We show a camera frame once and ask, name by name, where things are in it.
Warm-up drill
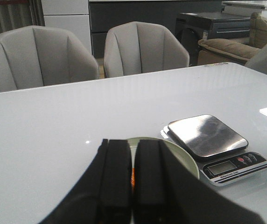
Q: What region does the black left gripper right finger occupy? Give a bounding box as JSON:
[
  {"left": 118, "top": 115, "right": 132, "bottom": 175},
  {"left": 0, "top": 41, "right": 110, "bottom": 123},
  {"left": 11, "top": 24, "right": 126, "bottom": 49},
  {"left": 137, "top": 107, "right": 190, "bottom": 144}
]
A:
[{"left": 133, "top": 140, "right": 264, "bottom": 224}]

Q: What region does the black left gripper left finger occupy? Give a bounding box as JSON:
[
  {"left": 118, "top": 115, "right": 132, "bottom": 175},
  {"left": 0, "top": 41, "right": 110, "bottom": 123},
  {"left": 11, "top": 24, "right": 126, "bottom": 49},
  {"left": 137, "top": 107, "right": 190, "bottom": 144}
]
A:
[{"left": 41, "top": 139, "right": 132, "bottom": 224}]

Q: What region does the orange corn cob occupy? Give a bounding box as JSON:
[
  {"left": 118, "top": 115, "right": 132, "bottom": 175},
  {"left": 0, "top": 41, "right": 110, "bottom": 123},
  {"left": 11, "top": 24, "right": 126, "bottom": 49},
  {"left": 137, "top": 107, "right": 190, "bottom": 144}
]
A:
[{"left": 131, "top": 168, "right": 135, "bottom": 188}]

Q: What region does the pale green plate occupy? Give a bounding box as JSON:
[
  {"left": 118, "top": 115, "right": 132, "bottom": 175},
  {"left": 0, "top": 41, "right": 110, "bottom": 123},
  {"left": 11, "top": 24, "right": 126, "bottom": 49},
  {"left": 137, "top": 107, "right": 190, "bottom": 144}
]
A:
[{"left": 127, "top": 137, "right": 200, "bottom": 179}]

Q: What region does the digital kitchen scale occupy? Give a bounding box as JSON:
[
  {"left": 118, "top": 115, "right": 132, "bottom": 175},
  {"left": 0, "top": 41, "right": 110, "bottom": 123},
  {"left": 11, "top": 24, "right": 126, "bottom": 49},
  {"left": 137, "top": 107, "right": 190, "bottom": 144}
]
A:
[{"left": 162, "top": 114, "right": 267, "bottom": 186}]

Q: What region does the grey armchair left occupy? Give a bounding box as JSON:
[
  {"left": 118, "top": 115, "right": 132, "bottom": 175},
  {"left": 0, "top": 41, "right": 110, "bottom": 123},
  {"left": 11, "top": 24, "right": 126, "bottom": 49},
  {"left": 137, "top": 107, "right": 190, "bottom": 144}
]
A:
[{"left": 0, "top": 26, "right": 99, "bottom": 92}]

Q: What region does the dark counter cabinet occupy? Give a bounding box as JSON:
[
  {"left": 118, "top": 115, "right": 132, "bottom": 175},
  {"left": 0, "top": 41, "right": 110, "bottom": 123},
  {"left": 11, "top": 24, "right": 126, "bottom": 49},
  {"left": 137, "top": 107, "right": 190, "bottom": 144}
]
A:
[{"left": 89, "top": 0, "right": 222, "bottom": 59}]

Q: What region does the white drawer cabinet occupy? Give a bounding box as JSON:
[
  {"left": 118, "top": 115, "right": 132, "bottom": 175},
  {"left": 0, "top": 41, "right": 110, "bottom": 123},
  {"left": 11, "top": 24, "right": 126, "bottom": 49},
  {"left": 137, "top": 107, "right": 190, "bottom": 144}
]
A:
[{"left": 41, "top": 0, "right": 92, "bottom": 52}]

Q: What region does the beige sofa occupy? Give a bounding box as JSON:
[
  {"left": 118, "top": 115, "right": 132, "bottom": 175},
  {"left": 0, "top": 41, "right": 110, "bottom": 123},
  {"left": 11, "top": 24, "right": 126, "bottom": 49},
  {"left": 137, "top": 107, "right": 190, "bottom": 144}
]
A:
[{"left": 197, "top": 13, "right": 267, "bottom": 65}]

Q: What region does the grey curtain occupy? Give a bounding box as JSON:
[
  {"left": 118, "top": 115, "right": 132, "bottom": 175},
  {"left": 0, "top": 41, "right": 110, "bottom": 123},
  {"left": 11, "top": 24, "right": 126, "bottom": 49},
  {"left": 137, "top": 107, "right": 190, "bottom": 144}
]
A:
[{"left": 0, "top": 0, "right": 45, "bottom": 33}]

